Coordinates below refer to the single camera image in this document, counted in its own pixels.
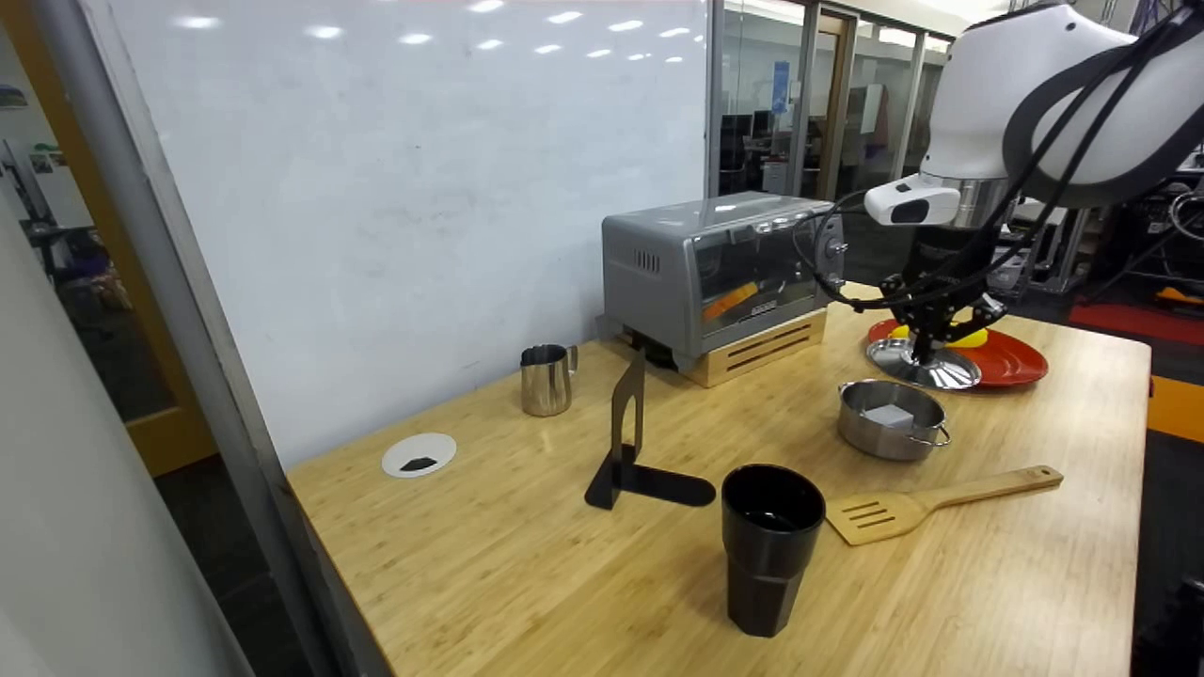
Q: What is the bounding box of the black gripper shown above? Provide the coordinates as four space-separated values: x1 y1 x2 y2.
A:
879 228 996 358

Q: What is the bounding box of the steel pot lid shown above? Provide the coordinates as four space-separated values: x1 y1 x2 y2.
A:
860 338 981 390

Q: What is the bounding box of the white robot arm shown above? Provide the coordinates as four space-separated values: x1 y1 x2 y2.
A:
867 0 1204 358

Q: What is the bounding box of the small steel pot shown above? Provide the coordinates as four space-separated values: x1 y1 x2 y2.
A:
835 378 947 464

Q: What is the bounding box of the yellow toy corn cob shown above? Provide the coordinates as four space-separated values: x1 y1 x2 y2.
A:
889 324 989 348

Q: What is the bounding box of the red oval plate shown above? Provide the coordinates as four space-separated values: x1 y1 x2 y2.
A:
860 319 1046 390

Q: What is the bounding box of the wooden slatted stand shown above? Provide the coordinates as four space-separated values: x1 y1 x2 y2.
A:
604 309 831 390

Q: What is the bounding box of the wooden slotted spatula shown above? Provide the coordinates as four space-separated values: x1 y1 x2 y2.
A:
828 466 1066 549

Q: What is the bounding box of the grey toaster oven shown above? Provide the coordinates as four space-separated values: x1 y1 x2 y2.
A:
601 193 846 369

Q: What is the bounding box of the black plastic cup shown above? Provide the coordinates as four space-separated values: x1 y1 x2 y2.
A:
722 466 825 637

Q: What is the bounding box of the black L-shaped stand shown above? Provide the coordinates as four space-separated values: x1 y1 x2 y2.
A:
582 358 714 510

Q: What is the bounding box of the small steel milk jug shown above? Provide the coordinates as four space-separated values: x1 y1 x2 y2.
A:
519 342 571 416

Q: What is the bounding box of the white table grommet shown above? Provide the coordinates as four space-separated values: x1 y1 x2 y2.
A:
380 431 458 481

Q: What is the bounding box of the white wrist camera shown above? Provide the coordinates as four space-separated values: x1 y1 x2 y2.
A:
867 174 958 224

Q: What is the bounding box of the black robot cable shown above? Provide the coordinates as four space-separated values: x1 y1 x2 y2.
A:
785 0 1204 329

